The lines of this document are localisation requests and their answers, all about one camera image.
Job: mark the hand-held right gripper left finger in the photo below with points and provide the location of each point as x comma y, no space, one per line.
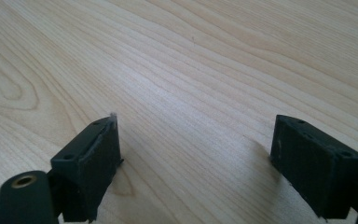
88,168

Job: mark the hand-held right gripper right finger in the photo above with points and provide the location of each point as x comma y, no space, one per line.
317,174

